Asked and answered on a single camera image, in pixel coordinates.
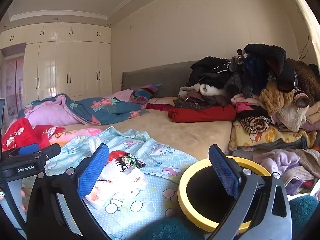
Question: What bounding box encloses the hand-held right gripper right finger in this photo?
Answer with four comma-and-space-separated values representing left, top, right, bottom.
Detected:
208, 144, 292, 240

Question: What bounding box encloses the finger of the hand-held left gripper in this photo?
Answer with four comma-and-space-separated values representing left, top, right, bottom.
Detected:
37, 144, 62, 161
18, 143, 40, 155

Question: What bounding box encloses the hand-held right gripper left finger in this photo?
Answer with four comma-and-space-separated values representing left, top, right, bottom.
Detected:
26, 143, 110, 240

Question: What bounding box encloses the black bin with yellow rim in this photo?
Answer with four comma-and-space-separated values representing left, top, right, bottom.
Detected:
177, 156, 272, 233

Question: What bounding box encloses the red packet with barcode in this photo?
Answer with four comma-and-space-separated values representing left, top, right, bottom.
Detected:
108, 150, 128, 166

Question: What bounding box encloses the white plastic wrapper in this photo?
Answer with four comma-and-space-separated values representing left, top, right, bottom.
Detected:
84, 160, 148, 209

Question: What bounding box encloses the dark printed snack wrapper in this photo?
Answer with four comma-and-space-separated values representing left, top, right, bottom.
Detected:
119, 154, 146, 173

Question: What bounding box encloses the person's left hand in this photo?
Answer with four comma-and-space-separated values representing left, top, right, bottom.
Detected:
19, 189, 28, 213

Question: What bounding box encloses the red cartoon garment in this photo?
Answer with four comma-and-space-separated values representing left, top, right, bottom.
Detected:
1, 117, 59, 152

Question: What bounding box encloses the pink cartoon blanket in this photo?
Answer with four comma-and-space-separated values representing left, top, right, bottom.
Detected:
49, 127, 103, 145

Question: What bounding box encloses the tiger striped cloth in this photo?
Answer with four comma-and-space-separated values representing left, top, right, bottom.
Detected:
240, 116, 271, 134

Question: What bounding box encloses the lilac fuzzy garment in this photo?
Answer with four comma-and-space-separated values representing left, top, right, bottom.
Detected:
254, 149, 300, 177

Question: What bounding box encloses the yellow cartoon blanket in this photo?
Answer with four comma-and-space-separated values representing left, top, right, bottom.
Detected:
229, 121, 317, 152

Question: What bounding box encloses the beige plush bed blanket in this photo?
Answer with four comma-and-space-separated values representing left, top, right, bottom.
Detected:
60, 96, 234, 160

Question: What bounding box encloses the red folded garment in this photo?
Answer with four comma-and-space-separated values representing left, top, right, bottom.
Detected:
168, 104, 237, 123

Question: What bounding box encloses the blue floral quilt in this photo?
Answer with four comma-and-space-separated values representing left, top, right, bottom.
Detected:
17, 94, 150, 127

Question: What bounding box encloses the light blue cartoon cat sheet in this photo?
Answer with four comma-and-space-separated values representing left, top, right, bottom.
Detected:
21, 126, 199, 240

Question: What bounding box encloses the pink cartoon door curtain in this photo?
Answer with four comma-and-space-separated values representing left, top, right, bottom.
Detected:
4, 56, 25, 119

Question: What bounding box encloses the pink folded garment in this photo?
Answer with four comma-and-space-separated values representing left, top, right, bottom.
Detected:
231, 94, 262, 114

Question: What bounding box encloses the dark brown dotted garment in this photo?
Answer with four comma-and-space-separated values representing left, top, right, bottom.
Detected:
173, 95, 234, 111

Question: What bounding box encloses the pale pink cloth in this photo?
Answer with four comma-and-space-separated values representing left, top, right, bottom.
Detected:
111, 89, 135, 103

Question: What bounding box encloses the cream fleece garment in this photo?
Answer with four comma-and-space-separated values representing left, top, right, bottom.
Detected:
178, 83, 227, 99

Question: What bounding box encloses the white glossy wardrobe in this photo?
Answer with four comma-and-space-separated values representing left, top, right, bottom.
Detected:
0, 22, 113, 100

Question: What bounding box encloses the beige knit garment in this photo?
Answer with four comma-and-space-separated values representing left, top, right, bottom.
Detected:
282, 149, 320, 188

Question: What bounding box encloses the white fleece garment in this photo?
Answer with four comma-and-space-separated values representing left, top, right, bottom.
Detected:
276, 102, 308, 132

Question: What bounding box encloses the tan fuzzy garment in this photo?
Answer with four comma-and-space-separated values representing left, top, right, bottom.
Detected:
258, 81, 292, 117

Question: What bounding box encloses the dark grey knit garment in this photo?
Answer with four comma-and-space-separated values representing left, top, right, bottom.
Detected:
224, 55, 247, 98

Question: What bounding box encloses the dark red patterned cloth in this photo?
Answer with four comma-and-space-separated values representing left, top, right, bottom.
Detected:
146, 102, 175, 112

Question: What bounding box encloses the purple striped cloth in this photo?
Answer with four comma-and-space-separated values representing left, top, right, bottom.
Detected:
131, 84, 162, 100

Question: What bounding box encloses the navy fuzzy garment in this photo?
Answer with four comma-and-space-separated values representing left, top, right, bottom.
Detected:
243, 54, 269, 98

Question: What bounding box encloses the black jacket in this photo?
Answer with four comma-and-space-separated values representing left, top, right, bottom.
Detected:
190, 56, 233, 89

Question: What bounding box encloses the pale peach folded garment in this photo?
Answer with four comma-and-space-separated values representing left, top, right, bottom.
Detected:
304, 104, 320, 130

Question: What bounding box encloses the brown striped knit sleeve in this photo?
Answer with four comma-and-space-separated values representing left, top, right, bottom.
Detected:
292, 87, 310, 108

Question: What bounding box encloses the grey padded headboard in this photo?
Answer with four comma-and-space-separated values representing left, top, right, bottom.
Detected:
121, 60, 200, 99

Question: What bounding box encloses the brown plush blanket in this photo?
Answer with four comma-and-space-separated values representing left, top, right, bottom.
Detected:
286, 58, 320, 108

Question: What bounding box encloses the black quilted garment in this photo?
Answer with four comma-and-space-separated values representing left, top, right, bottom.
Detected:
244, 43, 296, 93

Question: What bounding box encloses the thin wall cable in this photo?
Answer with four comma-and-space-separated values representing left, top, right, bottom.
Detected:
299, 33, 310, 61

